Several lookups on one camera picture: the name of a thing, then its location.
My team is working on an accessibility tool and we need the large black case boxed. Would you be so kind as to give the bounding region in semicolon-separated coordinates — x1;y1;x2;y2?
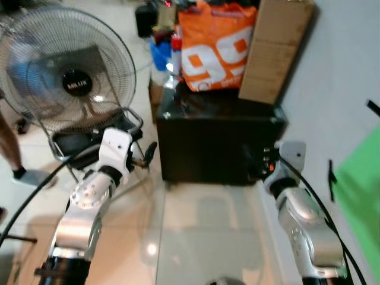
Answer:
156;88;288;185

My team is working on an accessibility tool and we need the short black tape strip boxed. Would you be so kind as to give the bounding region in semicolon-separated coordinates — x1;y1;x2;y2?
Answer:
328;159;338;203

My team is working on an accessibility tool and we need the blue plastic bag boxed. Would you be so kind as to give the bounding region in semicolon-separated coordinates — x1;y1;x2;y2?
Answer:
149;36;176;87

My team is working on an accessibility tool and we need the green sheet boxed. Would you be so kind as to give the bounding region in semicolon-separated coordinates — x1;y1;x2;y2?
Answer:
334;126;380;285

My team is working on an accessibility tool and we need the brown cardboard box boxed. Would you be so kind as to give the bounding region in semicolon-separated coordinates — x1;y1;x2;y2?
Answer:
238;0;316;106

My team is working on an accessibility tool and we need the grey standing electric fan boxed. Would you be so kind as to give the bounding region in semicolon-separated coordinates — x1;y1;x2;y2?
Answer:
0;6;138;135

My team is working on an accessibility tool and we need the orange shopping bag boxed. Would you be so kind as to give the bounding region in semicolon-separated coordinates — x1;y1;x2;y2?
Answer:
178;0;259;93

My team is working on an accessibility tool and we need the long black tape strip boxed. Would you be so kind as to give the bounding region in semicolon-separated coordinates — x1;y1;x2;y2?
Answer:
366;99;380;117

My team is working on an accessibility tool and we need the person's leg with shoe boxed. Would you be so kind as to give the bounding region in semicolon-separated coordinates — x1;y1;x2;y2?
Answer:
0;89;58;189

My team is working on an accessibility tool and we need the black bag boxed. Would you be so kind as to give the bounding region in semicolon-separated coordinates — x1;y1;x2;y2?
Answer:
135;2;159;39

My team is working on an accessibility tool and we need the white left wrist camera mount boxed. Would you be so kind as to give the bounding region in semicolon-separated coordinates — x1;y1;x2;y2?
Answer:
97;127;135;185

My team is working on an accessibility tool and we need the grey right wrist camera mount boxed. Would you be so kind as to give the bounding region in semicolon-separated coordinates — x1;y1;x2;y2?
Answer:
275;141;307;177

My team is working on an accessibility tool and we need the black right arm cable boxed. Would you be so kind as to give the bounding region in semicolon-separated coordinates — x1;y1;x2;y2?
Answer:
278;156;366;285

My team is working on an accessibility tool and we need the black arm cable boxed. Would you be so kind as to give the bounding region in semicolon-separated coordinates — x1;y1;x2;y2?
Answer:
278;156;366;285
0;144;103;247

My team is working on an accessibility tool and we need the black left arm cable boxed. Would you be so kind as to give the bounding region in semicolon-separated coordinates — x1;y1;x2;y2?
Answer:
0;144;103;247

